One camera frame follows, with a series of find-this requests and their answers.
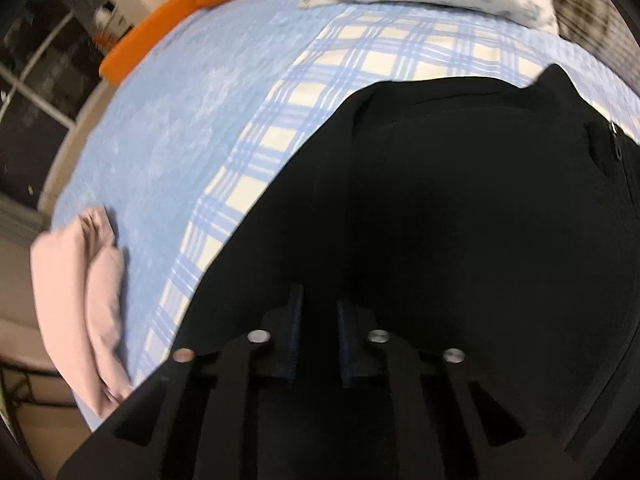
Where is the black garment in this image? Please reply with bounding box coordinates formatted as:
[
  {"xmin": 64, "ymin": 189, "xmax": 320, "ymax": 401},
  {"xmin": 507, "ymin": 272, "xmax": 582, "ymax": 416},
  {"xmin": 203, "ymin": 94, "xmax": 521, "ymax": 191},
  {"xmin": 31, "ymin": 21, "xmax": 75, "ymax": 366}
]
[{"xmin": 177, "ymin": 64, "xmax": 640, "ymax": 480}]

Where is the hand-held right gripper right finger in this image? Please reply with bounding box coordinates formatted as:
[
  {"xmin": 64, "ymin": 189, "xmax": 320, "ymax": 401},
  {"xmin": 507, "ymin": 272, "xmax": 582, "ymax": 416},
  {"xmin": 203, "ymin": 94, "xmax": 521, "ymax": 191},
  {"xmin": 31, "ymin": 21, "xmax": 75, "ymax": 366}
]
[{"xmin": 336, "ymin": 300, "xmax": 571, "ymax": 480}]

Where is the pink garment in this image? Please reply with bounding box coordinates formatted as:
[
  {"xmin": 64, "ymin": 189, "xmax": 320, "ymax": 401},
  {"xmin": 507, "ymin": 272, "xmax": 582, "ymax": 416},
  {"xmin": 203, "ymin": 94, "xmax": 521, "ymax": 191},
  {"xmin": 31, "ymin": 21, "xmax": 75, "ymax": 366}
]
[{"xmin": 30, "ymin": 206, "xmax": 133, "ymax": 418}]

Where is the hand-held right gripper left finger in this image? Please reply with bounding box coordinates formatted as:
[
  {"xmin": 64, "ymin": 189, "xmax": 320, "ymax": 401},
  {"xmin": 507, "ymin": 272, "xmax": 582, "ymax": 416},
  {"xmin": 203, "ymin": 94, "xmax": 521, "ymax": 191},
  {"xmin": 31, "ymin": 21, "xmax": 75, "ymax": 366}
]
[{"xmin": 57, "ymin": 282, "xmax": 306, "ymax": 480}]

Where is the blue plaid blanket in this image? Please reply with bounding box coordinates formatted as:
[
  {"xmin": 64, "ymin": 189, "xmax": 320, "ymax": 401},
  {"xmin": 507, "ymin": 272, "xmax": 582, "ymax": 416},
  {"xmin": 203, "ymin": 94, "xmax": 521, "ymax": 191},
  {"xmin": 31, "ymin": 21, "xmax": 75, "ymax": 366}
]
[{"xmin": 135, "ymin": 12, "xmax": 546, "ymax": 386}]

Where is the light blue quilted bedspread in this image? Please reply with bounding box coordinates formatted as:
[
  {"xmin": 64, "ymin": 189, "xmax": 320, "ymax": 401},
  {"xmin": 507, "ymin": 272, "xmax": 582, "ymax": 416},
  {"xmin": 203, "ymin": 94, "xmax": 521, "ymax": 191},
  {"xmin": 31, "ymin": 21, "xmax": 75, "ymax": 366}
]
[{"xmin": 47, "ymin": 0, "xmax": 640, "ymax": 433}]

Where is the beige plaid pillow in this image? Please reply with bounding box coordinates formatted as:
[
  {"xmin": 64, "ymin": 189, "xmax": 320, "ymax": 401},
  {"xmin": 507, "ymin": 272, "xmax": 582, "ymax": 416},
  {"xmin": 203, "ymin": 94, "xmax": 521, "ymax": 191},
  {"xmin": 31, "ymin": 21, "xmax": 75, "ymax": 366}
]
[{"xmin": 542, "ymin": 0, "xmax": 626, "ymax": 56}]

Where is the white window frame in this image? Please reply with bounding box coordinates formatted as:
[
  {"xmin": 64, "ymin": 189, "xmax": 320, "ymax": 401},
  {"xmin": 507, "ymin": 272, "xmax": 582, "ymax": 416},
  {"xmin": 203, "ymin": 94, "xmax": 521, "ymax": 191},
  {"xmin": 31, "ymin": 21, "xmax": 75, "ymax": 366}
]
[{"xmin": 0, "ymin": 10, "xmax": 101, "ymax": 128}]

